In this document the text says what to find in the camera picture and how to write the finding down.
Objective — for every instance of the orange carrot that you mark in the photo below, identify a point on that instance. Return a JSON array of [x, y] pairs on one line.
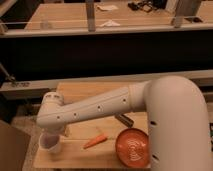
[[96, 140]]

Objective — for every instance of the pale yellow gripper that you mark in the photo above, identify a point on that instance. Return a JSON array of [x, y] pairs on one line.
[[64, 131]]

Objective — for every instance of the orange ridged plate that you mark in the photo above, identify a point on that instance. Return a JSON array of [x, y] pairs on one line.
[[132, 148]]

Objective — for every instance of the white paper sheet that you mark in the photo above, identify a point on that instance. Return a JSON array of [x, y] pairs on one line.
[[107, 7]]

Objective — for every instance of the white crumpled paper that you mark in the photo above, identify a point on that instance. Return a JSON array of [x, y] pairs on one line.
[[110, 23]]

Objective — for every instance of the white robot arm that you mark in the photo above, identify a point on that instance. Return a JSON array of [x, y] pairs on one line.
[[178, 121]]

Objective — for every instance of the black items on far table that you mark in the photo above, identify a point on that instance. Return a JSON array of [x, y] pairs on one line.
[[147, 5]]

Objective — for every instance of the clear plastic bottle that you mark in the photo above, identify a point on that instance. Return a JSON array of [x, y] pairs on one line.
[[45, 24]]

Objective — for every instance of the black rectangular block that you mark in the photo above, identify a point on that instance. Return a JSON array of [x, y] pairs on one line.
[[125, 120]]

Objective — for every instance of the brown cardboard box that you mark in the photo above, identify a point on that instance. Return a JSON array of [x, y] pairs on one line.
[[13, 147]]

